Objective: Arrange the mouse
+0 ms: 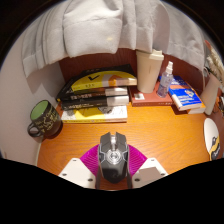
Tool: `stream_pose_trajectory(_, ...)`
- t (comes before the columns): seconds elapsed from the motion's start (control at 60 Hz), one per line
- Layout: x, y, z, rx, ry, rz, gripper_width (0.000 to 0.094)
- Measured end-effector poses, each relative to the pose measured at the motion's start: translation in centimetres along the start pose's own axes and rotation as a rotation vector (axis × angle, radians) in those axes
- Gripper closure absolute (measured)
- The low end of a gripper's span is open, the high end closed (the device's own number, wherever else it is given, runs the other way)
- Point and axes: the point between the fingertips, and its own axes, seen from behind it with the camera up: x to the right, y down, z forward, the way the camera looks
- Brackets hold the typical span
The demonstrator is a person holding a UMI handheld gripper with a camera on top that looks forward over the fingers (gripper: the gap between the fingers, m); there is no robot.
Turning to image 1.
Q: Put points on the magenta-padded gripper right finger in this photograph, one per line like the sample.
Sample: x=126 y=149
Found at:
x=150 y=171

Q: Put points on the orange book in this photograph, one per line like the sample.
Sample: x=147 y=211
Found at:
x=198 y=109

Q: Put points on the red-brown book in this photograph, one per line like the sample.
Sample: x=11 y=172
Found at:
x=146 y=100

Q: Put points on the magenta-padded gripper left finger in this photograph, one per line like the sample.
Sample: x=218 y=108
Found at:
x=78 y=171

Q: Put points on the clear spray bottle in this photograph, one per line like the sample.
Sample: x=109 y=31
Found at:
x=165 y=83

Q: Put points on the dark mug green inside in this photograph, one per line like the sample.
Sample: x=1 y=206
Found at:
x=46 y=121

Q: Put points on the white yellow book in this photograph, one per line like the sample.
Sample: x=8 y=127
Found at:
x=96 y=115

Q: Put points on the grey black computer mouse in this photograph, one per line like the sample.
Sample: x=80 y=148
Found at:
x=113 y=160

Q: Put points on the beige tumbler with lid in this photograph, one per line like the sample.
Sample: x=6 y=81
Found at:
x=148 y=73

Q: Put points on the yellow black book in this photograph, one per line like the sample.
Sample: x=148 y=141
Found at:
x=100 y=80

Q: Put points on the white curtain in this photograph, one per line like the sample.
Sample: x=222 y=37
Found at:
x=100 y=26

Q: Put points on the white ceramic vase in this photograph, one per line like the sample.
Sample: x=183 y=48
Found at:
x=210 y=95

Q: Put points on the blue book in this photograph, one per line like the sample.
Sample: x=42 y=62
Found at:
x=185 y=96

